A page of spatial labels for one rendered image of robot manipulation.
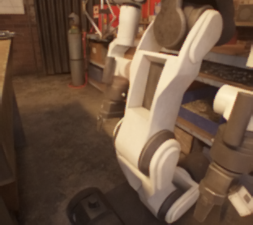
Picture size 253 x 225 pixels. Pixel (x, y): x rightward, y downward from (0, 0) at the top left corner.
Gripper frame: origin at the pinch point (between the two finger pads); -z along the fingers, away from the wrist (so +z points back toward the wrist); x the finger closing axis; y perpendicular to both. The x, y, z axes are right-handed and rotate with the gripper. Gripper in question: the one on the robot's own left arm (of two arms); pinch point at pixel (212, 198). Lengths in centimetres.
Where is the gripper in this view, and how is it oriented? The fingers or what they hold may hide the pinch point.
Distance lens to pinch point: 50.6
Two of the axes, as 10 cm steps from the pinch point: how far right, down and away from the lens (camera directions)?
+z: 1.8, -9.5, -2.7
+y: 6.1, 3.2, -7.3
